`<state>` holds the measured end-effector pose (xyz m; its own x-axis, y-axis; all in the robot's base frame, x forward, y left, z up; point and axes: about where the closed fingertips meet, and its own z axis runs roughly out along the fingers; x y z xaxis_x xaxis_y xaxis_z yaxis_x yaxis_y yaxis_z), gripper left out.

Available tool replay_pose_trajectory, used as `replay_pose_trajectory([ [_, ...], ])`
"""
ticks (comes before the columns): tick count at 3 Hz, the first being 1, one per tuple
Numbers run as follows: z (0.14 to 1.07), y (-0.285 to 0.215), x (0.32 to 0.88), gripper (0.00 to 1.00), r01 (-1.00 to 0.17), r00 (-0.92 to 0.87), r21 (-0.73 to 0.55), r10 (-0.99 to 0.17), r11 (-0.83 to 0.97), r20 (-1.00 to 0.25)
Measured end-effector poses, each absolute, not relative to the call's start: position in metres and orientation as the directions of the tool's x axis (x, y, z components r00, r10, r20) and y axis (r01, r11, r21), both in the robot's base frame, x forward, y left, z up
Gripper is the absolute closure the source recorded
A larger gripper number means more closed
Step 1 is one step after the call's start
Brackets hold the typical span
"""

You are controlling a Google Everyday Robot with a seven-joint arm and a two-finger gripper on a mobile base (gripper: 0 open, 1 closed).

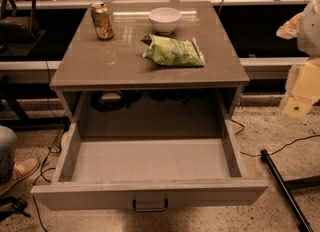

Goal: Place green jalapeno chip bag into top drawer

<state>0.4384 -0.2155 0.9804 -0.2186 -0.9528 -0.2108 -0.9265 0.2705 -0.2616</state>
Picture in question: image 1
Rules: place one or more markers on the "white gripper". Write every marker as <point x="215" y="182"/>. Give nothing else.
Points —
<point x="310" y="32"/>

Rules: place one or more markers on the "green jalapeno chip bag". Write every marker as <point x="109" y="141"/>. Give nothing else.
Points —
<point x="171" y="52"/>

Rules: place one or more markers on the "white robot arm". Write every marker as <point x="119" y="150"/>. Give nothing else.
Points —
<point x="303" y="81"/>

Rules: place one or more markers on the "open grey top drawer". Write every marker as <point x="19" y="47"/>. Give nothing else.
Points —
<point x="105" y="172"/>

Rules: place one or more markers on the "grey cabinet with glossy top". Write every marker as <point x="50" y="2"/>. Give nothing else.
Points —
<point x="109" y="89"/>

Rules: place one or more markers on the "black metal stand leg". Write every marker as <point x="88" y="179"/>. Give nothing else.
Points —
<point x="303" y="224"/>

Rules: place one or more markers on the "white ceramic bowl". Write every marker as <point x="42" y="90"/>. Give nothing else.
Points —
<point x="164" y="20"/>

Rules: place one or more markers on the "gold soda can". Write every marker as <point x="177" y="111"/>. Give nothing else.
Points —
<point x="101" y="20"/>

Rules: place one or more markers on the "tan leather shoe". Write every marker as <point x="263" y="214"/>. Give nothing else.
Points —
<point x="17" y="173"/>

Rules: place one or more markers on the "black chair on left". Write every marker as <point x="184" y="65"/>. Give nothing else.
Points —
<point x="18" y="34"/>

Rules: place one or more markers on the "blue jeans leg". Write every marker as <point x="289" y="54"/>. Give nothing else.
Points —
<point x="8" y="141"/>

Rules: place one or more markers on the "black drawer handle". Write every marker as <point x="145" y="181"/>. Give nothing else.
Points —
<point x="150" y="207"/>

